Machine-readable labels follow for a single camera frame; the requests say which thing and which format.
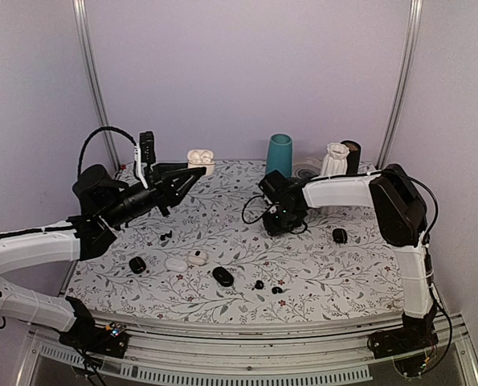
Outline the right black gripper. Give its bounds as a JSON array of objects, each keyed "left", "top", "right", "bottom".
[{"left": 261, "top": 206, "right": 300, "bottom": 237}]

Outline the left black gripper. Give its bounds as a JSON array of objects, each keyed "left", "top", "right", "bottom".
[{"left": 101, "top": 162, "right": 202, "bottom": 228}]

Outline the cream earbud case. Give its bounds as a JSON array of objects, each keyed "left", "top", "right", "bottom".
[{"left": 187, "top": 150, "right": 216, "bottom": 176}]

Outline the black earbud charging case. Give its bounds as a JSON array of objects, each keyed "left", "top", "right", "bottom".
[{"left": 332, "top": 228, "right": 348, "bottom": 244}]

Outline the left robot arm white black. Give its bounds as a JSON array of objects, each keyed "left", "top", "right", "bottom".
[{"left": 0, "top": 163, "right": 206, "bottom": 349}]

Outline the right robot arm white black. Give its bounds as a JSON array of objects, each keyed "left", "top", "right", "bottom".
[{"left": 259, "top": 164, "right": 438, "bottom": 351}]

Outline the black oval earbud case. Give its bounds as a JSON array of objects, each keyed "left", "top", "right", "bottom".
[{"left": 212, "top": 267, "right": 234, "bottom": 287}]

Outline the white open earbud case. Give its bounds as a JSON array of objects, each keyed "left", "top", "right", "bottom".
[{"left": 187, "top": 250, "right": 208, "bottom": 266}]

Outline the white closed earbud case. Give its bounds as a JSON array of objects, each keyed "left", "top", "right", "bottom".
[{"left": 165, "top": 257, "right": 188, "bottom": 273}]

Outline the black small earbud case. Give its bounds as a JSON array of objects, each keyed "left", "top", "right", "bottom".
[{"left": 129, "top": 257, "right": 147, "bottom": 274}]

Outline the black earbud pair left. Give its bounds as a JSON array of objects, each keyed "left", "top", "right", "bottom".
[{"left": 160, "top": 232, "right": 173, "bottom": 241}]

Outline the teal tall vase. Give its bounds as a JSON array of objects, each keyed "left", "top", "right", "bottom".
[{"left": 265, "top": 133, "right": 292, "bottom": 178}]

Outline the white ribbed vase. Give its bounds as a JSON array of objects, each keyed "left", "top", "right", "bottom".
[{"left": 320, "top": 142, "right": 349, "bottom": 177}]

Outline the floral patterned table mat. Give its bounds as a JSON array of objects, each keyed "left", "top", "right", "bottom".
[{"left": 67, "top": 161, "right": 403, "bottom": 326}]

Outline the dark brown cylinder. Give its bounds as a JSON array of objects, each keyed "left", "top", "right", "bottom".
[{"left": 341, "top": 140, "right": 362, "bottom": 175}]

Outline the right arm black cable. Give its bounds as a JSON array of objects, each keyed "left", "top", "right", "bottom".
[{"left": 241, "top": 195, "right": 308, "bottom": 235}]

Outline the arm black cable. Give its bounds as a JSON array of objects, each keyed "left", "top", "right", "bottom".
[
  {"left": 76, "top": 126, "right": 137, "bottom": 178},
  {"left": 241, "top": 195, "right": 308, "bottom": 235}
]

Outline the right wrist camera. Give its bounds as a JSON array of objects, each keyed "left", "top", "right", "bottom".
[{"left": 259, "top": 170, "right": 292, "bottom": 203}]

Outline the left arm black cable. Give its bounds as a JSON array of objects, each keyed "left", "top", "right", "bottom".
[{"left": 76, "top": 126, "right": 137, "bottom": 178}]

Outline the front aluminium rail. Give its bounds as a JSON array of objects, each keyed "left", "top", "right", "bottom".
[{"left": 15, "top": 314, "right": 478, "bottom": 385}]

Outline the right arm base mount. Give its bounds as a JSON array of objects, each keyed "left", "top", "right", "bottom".
[{"left": 367, "top": 314, "right": 439, "bottom": 359}]

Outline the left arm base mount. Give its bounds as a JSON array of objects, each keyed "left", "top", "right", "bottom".
[{"left": 59, "top": 296, "right": 129, "bottom": 359}]

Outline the left aluminium frame post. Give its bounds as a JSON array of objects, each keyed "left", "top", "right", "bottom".
[{"left": 71, "top": 0, "right": 121, "bottom": 170}]

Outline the aluminium frame post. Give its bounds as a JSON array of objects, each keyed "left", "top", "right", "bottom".
[
  {"left": 71, "top": 0, "right": 121, "bottom": 170},
  {"left": 376, "top": 0, "right": 423, "bottom": 168}
]

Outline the right aluminium frame post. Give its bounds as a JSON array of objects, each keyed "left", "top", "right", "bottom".
[{"left": 376, "top": 0, "right": 423, "bottom": 168}]

